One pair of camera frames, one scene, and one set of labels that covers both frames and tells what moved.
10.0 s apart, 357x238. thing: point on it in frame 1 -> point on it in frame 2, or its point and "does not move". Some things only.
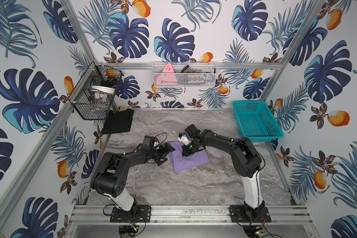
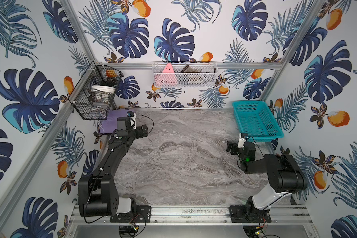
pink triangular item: x=167 y=78 does not move
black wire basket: x=92 y=95 does not move
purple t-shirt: x=181 y=162 -> x=110 y=124
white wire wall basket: x=186 y=74 does not move
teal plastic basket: x=256 y=121 does not move
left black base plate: x=140 y=213 does not move
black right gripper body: x=189 y=148 -> x=235 y=150
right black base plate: x=242 y=213 does not move
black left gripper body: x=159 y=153 -> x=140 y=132
